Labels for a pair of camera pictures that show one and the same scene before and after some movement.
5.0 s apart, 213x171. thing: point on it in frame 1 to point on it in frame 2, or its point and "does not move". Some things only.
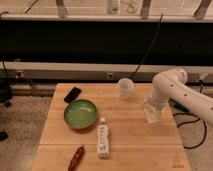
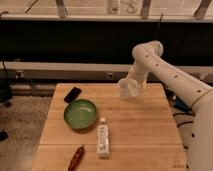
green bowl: [80, 114] does not move
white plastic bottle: [103, 139] does not move
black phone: [72, 95] does not move
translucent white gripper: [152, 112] to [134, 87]
